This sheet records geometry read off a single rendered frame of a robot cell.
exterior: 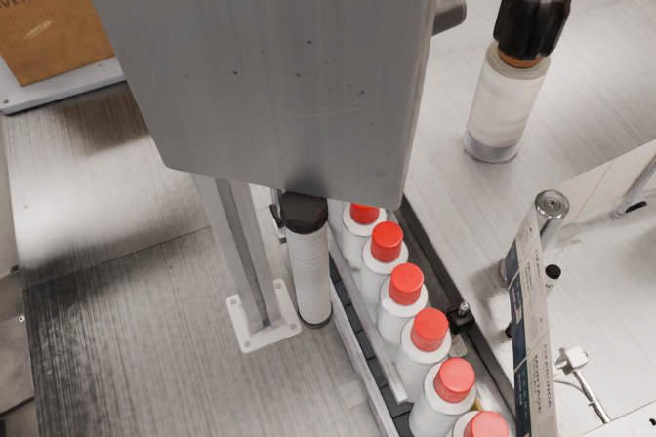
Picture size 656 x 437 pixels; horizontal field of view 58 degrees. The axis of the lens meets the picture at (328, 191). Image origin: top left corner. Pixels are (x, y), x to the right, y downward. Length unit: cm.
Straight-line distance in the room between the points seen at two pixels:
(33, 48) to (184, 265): 48
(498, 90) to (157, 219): 55
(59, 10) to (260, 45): 84
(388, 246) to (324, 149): 27
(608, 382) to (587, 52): 58
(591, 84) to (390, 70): 83
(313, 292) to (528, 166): 54
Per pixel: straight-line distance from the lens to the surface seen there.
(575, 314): 86
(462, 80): 105
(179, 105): 37
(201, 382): 85
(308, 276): 48
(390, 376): 69
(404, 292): 59
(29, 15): 112
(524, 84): 82
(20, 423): 159
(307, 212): 40
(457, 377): 57
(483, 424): 57
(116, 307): 92
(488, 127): 89
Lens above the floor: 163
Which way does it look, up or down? 57 degrees down
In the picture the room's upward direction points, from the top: 3 degrees counter-clockwise
